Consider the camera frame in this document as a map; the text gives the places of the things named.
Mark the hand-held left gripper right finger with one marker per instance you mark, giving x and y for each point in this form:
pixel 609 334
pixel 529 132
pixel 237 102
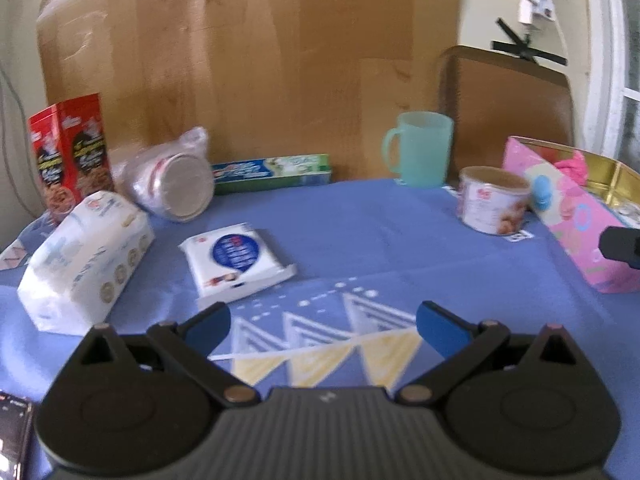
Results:
pixel 440 330

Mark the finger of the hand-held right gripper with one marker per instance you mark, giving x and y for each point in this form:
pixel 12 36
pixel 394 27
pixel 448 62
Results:
pixel 620 245

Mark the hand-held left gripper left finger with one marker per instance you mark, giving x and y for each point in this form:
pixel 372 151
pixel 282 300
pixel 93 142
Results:
pixel 210 327

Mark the pink box with gold inside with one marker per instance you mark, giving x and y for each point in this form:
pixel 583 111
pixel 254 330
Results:
pixel 565 210

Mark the pink fluffy towel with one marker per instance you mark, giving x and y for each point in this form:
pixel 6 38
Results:
pixel 572 167

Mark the small white wet wipes pack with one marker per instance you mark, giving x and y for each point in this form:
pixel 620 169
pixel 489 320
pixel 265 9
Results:
pixel 235 257

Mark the blue printed tablecloth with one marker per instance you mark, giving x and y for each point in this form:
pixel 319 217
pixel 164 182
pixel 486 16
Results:
pixel 360 250

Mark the round tin can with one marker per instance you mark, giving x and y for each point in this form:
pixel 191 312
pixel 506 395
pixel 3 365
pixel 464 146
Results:
pixel 492 205

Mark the large white tissue pack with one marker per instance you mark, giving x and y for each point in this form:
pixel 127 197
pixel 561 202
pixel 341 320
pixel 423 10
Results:
pixel 85 265

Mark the paper cups in plastic bag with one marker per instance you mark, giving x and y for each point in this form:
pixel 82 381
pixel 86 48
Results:
pixel 170 185

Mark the green blue toothpaste box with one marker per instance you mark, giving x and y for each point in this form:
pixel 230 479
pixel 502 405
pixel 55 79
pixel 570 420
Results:
pixel 270 172

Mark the teal plastic cup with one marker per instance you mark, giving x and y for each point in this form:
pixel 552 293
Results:
pixel 425 152

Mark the wooden chair back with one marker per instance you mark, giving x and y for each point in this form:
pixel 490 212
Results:
pixel 505 105

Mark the black tape cross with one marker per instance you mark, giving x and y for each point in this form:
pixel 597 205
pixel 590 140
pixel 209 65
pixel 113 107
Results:
pixel 525 50

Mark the red cereal box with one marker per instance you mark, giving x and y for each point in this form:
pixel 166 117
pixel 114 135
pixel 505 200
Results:
pixel 65 160

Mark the black smartphone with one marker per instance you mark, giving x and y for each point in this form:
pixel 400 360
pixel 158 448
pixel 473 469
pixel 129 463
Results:
pixel 12 435

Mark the wooden board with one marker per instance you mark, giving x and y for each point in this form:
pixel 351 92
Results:
pixel 250 50

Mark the white window frame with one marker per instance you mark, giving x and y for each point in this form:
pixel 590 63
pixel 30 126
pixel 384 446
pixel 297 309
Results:
pixel 607 50

